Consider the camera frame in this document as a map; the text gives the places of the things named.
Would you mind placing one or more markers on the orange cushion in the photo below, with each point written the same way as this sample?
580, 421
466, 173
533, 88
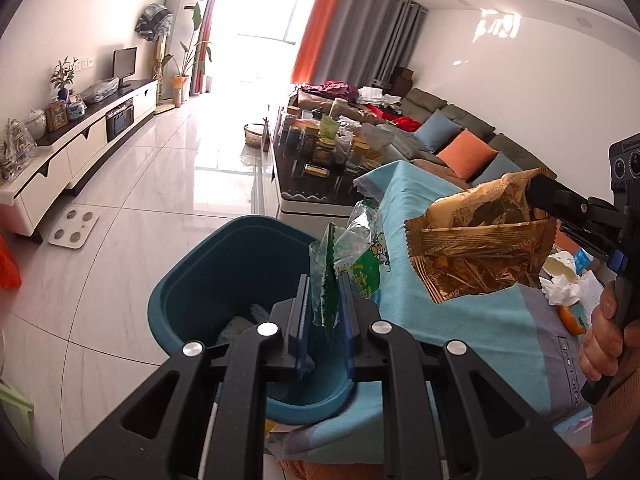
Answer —
467, 156

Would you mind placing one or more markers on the crumpled white tissue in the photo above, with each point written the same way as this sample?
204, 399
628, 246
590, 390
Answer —
560, 291

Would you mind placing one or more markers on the orange curtain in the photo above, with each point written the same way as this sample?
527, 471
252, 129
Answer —
315, 35

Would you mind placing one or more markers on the grey curtain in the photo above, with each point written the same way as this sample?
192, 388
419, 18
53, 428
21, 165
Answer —
375, 35

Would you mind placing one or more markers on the grey-green sofa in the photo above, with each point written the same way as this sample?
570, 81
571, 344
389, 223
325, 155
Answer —
500, 145

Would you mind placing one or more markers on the pile of clothes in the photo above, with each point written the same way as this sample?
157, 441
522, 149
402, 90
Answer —
345, 91

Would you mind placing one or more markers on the model ship in case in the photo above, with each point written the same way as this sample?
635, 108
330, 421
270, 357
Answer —
17, 152

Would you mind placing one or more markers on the red plastic bag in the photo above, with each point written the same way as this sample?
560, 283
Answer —
7, 265

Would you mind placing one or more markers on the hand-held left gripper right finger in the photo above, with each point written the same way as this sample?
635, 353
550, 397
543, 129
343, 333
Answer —
346, 320

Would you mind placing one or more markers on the black monitor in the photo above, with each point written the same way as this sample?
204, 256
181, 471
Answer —
124, 64

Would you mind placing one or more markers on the group of jars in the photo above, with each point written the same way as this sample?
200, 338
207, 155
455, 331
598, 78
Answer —
320, 145

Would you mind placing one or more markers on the striped curtain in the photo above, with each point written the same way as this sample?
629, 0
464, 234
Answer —
210, 25

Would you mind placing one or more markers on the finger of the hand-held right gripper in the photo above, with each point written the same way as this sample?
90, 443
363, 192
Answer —
590, 237
555, 194

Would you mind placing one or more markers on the teal table cloth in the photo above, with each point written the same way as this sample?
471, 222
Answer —
450, 340

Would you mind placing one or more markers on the blue white porcelain jar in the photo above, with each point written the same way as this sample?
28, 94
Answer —
76, 110

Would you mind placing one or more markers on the blue white packet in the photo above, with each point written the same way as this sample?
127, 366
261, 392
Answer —
582, 261

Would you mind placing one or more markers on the person's right forearm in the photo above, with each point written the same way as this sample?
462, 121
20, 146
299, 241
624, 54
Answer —
615, 425

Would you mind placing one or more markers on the green clear plastic wrapper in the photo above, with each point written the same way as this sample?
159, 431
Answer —
360, 260

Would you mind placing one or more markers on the white crumpled paper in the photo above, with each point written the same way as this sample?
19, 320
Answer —
240, 327

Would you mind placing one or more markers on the person's right hand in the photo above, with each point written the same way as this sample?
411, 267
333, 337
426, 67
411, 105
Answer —
600, 345

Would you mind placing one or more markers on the teal plastic trash bin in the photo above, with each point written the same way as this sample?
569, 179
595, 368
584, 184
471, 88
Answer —
200, 285

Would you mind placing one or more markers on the blue cushion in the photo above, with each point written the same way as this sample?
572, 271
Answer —
500, 170
436, 130

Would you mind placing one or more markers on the tall leafy potted plant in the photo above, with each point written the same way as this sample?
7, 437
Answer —
187, 60

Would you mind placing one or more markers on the plant in blue vase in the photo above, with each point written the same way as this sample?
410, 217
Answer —
63, 77

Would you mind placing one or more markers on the white bathroom scale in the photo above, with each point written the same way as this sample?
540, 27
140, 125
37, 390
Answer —
74, 227

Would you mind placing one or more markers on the white standing air conditioner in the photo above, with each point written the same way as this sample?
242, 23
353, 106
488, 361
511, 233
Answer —
181, 20

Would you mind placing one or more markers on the white black tv stand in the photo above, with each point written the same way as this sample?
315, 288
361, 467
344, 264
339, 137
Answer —
65, 160

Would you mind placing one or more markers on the clear plastic bag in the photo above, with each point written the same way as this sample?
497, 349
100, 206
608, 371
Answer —
100, 90

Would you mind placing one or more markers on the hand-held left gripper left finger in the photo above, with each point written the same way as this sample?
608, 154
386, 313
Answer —
301, 320

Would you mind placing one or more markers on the white paper cup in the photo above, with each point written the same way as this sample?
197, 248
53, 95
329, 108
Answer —
560, 265

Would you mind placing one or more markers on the wooden picture frame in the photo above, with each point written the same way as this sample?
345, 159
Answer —
56, 116

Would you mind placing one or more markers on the brown wooden cabinet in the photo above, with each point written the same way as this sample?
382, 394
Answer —
402, 80

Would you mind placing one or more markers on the covered standing fan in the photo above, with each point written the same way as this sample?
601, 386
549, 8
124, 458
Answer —
154, 20

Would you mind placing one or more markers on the black coffee table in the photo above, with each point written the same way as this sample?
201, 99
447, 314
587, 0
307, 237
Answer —
300, 195

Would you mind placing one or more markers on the wicker basket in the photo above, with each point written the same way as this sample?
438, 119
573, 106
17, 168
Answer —
255, 136

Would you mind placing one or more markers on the white ceramic jar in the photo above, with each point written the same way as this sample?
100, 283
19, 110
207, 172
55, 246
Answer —
36, 124

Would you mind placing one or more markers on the gold foil snack wrapper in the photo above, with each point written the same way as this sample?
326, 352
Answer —
475, 255

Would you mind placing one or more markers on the orange peel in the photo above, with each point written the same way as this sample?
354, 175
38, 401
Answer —
570, 321

